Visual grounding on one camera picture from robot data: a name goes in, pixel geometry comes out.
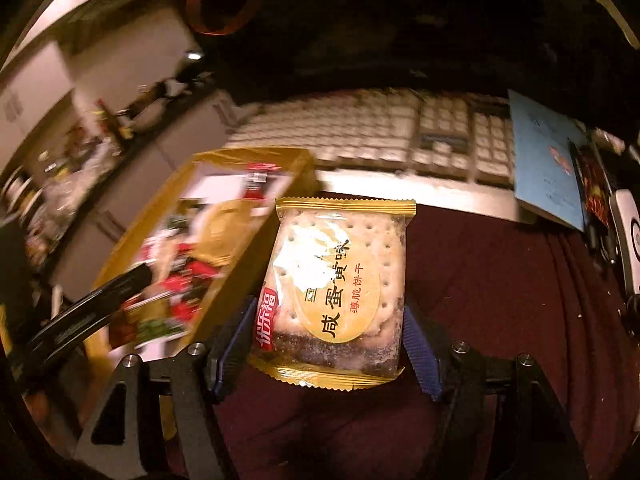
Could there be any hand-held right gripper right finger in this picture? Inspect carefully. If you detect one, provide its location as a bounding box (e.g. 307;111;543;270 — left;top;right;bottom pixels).
402;304;591;480

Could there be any pink cable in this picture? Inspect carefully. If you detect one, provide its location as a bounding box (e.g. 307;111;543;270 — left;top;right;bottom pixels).
182;0;273;37

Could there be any beige grey keyboard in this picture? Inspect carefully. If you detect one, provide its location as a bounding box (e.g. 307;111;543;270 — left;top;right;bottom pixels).
224;89;517;189

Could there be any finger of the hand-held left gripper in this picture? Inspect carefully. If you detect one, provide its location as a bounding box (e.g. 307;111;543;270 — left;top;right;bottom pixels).
22;262;153;378

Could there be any white device with round mark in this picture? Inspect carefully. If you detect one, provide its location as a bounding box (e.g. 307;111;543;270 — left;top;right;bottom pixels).
612;187;640;297

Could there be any gold cardboard box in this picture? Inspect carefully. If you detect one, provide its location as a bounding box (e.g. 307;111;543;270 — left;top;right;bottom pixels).
82;146;319;362

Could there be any gold-edged cracker packet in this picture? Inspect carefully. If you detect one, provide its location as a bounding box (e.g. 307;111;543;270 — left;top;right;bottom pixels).
248;197;417;392

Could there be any small red candy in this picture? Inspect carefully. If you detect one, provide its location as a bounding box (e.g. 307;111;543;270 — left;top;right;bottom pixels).
241;162;282;202

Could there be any white board under keyboard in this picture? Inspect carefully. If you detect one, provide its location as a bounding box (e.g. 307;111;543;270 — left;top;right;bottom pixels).
316;169;525;224

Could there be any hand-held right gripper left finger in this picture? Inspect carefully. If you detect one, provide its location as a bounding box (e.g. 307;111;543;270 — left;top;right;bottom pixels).
72;294;259;480

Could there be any red snack stick packet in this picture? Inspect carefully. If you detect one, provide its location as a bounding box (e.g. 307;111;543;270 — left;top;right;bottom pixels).
572;144;615;232

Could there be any blue booklet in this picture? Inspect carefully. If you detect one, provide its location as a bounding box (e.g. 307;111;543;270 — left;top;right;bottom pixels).
507;89;592;234

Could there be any maroon cloth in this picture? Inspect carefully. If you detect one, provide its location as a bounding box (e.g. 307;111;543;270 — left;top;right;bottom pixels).
164;191;640;480

